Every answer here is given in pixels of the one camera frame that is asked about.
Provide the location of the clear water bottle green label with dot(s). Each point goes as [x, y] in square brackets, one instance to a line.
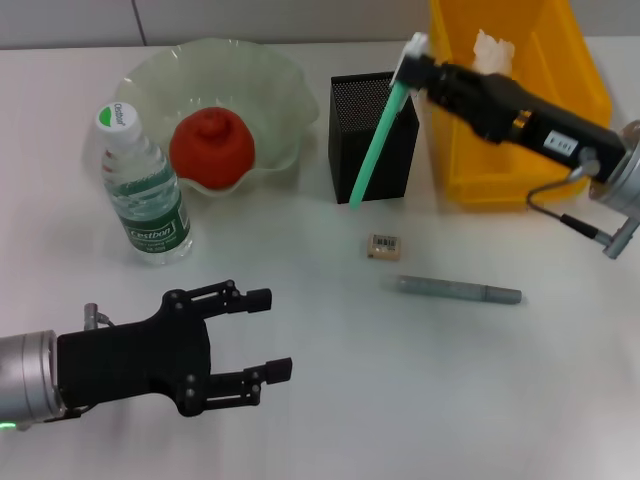
[150, 210]

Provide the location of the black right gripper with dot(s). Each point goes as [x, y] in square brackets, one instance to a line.
[540, 125]

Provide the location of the white paper ball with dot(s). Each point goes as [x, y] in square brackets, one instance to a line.
[492, 52]

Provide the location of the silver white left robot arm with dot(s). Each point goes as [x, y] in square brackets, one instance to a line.
[25, 380]

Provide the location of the black mesh pen holder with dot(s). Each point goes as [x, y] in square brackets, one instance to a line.
[350, 150]

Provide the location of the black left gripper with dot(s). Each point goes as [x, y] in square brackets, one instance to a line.
[130, 360]

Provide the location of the red-orange fruit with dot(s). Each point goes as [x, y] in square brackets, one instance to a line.
[210, 150]

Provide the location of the grey marker pen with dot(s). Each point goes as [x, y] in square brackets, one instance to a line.
[450, 290]

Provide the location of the yellow plastic bin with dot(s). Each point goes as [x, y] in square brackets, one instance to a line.
[480, 165]

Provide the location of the wavy green glass fruit plate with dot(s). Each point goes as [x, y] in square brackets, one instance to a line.
[260, 100]

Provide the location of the green utility knife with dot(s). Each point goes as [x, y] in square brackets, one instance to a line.
[375, 145]

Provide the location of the beige eraser with barcode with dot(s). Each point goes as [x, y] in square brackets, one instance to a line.
[382, 246]

